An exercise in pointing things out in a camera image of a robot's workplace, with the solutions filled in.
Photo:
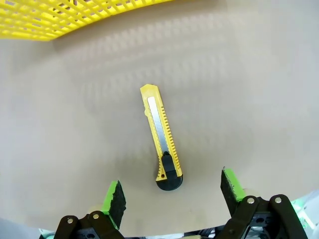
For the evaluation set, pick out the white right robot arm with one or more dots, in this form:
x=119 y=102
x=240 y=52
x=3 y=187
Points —
x=310 y=211

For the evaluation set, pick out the yellow utility knife black end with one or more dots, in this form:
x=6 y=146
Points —
x=149 y=93

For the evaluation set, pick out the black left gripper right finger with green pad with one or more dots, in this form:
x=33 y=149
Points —
x=231 y=190

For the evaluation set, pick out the yellow plastic shopping basket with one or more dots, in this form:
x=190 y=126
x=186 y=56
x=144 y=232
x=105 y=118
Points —
x=30 y=37

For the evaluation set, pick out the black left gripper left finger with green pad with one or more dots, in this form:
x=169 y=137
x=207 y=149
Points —
x=117 y=205

